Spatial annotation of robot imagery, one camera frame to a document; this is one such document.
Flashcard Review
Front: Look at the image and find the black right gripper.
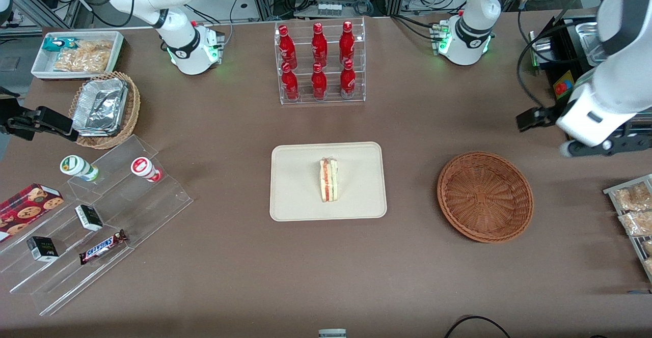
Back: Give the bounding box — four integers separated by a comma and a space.
0, 87, 80, 143

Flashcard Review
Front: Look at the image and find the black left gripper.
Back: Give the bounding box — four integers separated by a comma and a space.
515, 100, 568, 133

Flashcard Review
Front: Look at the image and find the triangle sandwich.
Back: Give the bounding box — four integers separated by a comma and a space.
319, 157, 340, 203

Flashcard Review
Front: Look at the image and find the light wicker basket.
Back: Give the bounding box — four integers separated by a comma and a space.
68, 71, 141, 150

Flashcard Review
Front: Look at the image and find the round brown wicker basket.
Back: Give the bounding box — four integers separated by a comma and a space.
437, 151, 534, 244

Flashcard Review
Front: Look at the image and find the grey snack tray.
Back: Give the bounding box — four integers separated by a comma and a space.
602, 174, 652, 283

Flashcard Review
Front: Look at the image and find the cream rectangular tray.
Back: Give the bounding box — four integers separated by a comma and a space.
269, 142, 388, 222

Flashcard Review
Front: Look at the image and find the aluminium foil container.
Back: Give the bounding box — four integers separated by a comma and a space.
71, 78, 129, 138

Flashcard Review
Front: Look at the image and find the green lid yogurt cup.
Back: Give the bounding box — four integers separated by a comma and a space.
59, 155, 100, 183

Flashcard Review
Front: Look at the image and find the white rectangular snack bin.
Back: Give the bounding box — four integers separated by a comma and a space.
31, 31, 125, 81

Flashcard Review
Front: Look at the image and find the clear bag of chips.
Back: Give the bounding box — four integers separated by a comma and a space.
53, 40, 114, 73

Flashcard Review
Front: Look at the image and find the black machine with yellow panel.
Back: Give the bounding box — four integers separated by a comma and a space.
529, 14, 652, 145

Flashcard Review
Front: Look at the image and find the teal snack packet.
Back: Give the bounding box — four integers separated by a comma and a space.
42, 37, 80, 53

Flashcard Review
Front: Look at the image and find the red cookie box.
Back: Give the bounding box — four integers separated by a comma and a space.
0, 183, 65, 242

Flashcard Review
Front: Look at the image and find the red lid yogurt cup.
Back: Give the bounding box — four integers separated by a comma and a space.
130, 157, 163, 183

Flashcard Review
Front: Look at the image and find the small black white box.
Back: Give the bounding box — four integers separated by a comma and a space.
26, 236, 60, 263
74, 204, 104, 232

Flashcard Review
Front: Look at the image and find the clear acrylic stepped display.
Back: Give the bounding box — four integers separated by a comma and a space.
0, 134, 195, 317

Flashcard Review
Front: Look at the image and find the snickers chocolate bar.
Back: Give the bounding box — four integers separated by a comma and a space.
78, 229, 128, 266

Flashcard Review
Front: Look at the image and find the red cola bottle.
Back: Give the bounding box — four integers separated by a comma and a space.
339, 21, 356, 64
278, 25, 297, 65
311, 22, 329, 66
311, 62, 328, 101
340, 59, 357, 99
281, 62, 300, 101

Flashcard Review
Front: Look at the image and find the clear acrylic bottle rack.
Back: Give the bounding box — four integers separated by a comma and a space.
274, 17, 366, 106

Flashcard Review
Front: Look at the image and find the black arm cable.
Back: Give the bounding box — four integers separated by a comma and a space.
517, 0, 602, 110

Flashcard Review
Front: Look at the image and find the aluminium profile frame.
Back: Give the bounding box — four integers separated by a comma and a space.
0, 0, 93, 36

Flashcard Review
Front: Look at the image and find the black table cable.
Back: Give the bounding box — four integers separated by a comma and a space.
444, 316, 512, 338

